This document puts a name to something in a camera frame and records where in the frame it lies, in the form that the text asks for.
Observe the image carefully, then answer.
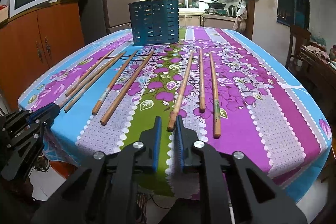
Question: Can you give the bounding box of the blue perforated utensil holder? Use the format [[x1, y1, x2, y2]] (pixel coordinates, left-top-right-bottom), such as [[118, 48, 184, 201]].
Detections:
[[128, 0, 180, 46]]

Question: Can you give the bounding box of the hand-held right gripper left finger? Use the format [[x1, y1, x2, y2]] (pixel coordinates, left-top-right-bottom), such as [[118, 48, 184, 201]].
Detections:
[[30, 116, 162, 224]]

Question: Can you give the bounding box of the floral striped tablecloth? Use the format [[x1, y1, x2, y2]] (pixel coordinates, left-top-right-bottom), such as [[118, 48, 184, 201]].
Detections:
[[17, 26, 332, 203]]

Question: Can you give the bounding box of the gas stove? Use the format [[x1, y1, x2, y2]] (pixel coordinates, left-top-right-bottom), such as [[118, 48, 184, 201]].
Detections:
[[204, 8, 227, 15]]

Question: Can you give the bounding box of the black wok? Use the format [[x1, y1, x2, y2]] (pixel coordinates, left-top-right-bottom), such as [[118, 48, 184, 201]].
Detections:
[[198, 0, 227, 10]]

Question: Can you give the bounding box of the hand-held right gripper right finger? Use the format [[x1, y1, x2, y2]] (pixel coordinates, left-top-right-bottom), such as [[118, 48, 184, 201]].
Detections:
[[175, 115, 307, 224]]

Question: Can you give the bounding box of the cardboard box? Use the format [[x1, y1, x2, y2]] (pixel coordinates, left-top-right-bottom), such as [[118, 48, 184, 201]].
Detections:
[[0, 7, 11, 24]]

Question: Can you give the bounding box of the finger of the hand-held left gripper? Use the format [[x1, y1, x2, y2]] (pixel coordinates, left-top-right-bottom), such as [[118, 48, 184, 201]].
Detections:
[[0, 102, 64, 132], [0, 121, 50, 180]]

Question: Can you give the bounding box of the hanging pale cloth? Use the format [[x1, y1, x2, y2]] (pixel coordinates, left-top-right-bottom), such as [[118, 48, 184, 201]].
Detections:
[[232, 1, 248, 31]]

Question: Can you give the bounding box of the orange wooden cabinet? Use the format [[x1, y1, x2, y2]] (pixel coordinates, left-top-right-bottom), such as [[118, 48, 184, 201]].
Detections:
[[0, 0, 90, 111]]

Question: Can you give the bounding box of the dark wooden chair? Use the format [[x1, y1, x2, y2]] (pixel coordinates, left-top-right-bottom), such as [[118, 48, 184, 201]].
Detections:
[[286, 25, 311, 77]]

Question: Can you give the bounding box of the cluttered wooden side table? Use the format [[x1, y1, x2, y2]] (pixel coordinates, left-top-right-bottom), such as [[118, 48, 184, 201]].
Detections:
[[299, 42, 336, 114]]

